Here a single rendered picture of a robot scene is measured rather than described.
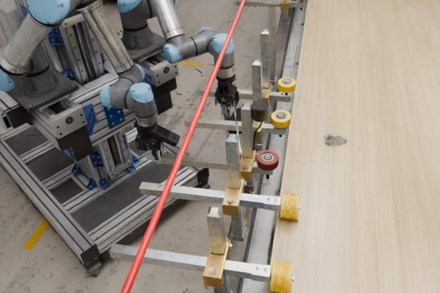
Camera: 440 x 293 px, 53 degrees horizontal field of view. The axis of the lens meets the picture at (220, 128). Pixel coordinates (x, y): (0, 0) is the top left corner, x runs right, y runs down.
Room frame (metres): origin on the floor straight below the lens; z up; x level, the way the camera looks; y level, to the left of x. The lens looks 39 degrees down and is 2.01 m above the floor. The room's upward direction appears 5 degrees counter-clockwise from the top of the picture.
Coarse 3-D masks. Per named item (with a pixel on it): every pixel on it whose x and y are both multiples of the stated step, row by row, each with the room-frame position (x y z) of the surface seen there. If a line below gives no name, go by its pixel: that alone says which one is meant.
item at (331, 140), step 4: (324, 136) 1.25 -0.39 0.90; (328, 136) 1.24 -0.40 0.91; (332, 136) 1.23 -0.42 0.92; (336, 136) 1.24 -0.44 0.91; (340, 136) 1.23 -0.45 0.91; (328, 140) 1.22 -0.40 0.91; (332, 140) 1.22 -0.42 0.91; (336, 140) 1.21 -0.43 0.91; (340, 140) 1.21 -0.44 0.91; (344, 140) 1.21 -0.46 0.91; (328, 144) 1.20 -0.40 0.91; (332, 144) 1.20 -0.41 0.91; (336, 144) 1.20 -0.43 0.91; (340, 144) 1.20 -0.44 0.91
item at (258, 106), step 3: (255, 102) 1.23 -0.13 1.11; (258, 102) 1.23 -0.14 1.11; (261, 102) 1.23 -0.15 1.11; (264, 102) 1.23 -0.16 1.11; (252, 105) 1.21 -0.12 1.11; (255, 105) 1.21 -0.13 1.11; (258, 105) 1.21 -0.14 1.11; (261, 105) 1.21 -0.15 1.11; (264, 105) 1.21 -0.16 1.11; (267, 105) 1.21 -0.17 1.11; (255, 108) 1.20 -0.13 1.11; (258, 108) 1.19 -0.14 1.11; (261, 108) 1.19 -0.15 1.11; (264, 108) 1.19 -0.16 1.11; (252, 120) 1.21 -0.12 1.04; (252, 123) 1.20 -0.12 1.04; (261, 123) 1.21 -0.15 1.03; (255, 132) 1.21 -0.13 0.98
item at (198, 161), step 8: (168, 160) 1.25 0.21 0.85; (184, 160) 1.23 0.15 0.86; (192, 160) 1.23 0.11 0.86; (200, 160) 1.22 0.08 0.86; (208, 160) 1.22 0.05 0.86; (216, 160) 1.22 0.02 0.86; (224, 160) 1.21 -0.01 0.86; (216, 168) 1.20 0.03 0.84; (224, 168) 1.19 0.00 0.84; (256, 168) 1.16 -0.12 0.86
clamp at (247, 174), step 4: (256, 152) 1.25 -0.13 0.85; (256, 156) 1.24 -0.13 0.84; (240, 160) 1.19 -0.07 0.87; (244, 160) 1.19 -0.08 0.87; (248, 160) 1.19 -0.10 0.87; (252, 160) 1.19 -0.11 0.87; (240, 164) 1.17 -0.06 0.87; (244, 164) 1.17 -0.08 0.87; (248, 164) 1.17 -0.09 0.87; (252, 164) 1.17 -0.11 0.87; (240, 168) 1.15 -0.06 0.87; (248, 168) 1.15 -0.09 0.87; (252, 168) 1.16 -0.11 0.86; (244, 172) 1.13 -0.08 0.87; (248, 172) 1.13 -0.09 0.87; (252, 172) 1.15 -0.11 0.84; (244, 176) 1.13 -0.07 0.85; (248, 176) 1.13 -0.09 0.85; (252, 176) 1.15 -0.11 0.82; (248, 180) 1.13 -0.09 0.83
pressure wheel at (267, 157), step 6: (264, 150) 1.20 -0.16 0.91; (270, 150) 1.19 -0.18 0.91; (258, 156) 1.17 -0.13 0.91; (264, 156) 1.17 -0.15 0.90; (270, 156) 1.17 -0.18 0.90; (276, 156) 1.16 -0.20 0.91; (258, 162) 1.15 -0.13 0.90; (264, 162) 1.13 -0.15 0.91; (270, 162) 1.13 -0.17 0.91; (276, 162) 1.13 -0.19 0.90; (264, 168) 1.13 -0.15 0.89; (270, 168) 1.12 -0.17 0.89
